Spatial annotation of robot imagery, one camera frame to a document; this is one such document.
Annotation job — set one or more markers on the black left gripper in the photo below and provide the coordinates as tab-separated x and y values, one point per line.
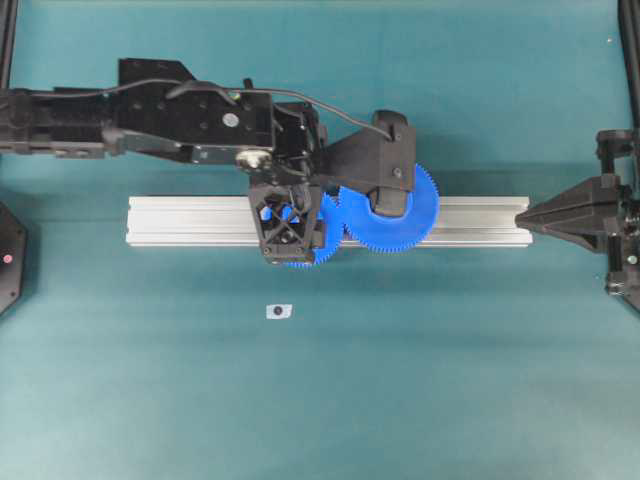
276	143

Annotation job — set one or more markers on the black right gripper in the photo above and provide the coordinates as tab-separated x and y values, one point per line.
600	213

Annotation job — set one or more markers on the small blue plastic gear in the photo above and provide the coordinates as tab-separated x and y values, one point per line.
298	239

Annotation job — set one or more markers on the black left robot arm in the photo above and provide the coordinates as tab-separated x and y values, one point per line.
159	109

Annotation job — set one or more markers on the large blue plastic gear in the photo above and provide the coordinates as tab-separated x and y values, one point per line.
392	235

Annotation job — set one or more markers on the white marker with black dot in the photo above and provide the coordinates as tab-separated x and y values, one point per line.
279	311

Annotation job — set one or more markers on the silver aluminium extrusion rail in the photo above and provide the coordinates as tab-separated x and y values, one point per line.
226	221

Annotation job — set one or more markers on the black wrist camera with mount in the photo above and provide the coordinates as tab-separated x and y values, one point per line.
380	166

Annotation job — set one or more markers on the black right frame post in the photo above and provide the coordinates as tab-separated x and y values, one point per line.
628	21

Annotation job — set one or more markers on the black frame post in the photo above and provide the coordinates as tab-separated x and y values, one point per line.
8	23
628	21

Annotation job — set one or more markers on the black base plate red dot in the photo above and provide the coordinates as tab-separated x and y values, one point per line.
12	256

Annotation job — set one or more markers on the black left frame post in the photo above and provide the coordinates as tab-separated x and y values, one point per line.
8	23

